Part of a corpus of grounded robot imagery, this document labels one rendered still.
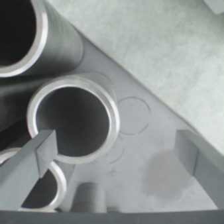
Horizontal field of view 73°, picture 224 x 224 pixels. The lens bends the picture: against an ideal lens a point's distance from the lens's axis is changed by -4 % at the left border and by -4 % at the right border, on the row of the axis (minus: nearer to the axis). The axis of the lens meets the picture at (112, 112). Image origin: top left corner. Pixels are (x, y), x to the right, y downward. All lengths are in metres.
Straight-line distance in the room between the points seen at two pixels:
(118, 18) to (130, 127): 0.47
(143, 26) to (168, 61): 0.18
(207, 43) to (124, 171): 0.65
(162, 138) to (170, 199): 0.26
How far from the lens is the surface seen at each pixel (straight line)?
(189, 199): 0.74
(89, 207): 0.53
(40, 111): 0.24
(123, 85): 0.47
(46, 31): 0.22
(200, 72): 0.83
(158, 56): 0.76
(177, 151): 0.17
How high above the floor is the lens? 0.73
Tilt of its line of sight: 75 degrees down
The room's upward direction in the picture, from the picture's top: 179 degrees clockwise
